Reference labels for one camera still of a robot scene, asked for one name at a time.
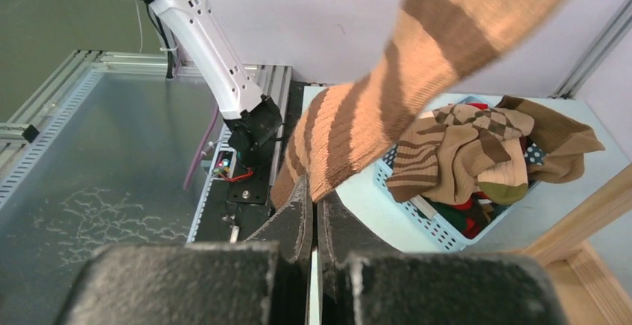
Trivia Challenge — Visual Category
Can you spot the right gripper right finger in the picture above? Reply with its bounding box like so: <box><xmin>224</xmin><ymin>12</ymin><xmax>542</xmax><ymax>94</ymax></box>
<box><xmin>317</xmin><ymin>192</ymin><xmax>395</xmax><ymax>324</ymax></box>

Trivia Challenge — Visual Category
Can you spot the blue plastic basket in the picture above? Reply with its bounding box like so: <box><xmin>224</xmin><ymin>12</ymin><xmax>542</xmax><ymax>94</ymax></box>
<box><xmin>374</xmin><ymin>99</ymin><xmax>536</xmax><ymax>251</ymax></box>

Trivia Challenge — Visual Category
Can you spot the brown striped sock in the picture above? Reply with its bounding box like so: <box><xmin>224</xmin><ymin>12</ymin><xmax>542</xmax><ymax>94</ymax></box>
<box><xmin>271</xmin><ymin>0</ymin><xmax>563</xmax><ymax>209</ymax></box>
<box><xmin>386</xmin><ymin>122</ymin><xmax>479</xmax><ymax>205</ymax></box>

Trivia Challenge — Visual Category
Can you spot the brown argyle sock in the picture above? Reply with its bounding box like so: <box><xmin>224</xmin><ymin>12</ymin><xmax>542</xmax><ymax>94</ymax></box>
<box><xmin>420</xmin><ymin>103</ymin><xmax>535</xmax><ymax>206</ymax></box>

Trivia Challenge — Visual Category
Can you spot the plain brown sock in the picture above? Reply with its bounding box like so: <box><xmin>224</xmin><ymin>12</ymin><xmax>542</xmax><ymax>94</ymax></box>
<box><xmin>497</xmin><ymin>95</ymin><xmax>605</xmax><ymax>184</ymax></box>

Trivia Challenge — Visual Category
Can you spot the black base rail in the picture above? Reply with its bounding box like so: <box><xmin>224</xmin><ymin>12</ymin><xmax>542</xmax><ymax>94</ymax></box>
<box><xmin>191</xmin><ymin>81</ymin><xmax>310</xmax><ymax>242</ymax></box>

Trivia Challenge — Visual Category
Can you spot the wooden hanger rack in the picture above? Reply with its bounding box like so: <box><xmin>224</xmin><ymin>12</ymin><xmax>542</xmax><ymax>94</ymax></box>
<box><xmin>519</xmin><ymin>166</ymin><xmax>631</xmax><ymax>324</ymax></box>

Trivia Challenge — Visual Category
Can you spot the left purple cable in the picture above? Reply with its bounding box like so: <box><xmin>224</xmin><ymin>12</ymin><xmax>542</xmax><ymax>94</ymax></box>
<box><xmin>183</xmin><ymin>107</ymin><xmax>221</xmax><ymax>192</ymax></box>

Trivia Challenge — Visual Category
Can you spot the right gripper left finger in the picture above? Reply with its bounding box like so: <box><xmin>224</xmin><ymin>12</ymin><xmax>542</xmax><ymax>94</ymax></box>
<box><xmin>247</xmin><ymin>176</ymin><xmax>313</xmax><ymax>324</ymax></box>

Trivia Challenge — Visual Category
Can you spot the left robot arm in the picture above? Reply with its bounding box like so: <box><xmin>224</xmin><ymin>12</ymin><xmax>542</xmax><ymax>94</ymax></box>
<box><xmin>140</xmin><ymin>0</ymin><xmax>282</xmax><ymax>167</ymax></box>

